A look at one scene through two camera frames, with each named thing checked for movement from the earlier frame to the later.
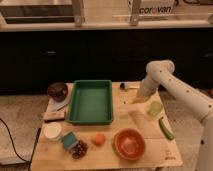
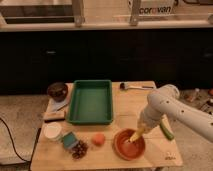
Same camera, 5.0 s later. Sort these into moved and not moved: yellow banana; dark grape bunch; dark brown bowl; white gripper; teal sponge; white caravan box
Moved: yellow banana; white gripper
Not moved: dark grape bunch; dark brown bowl; white caravan box; teal sponge
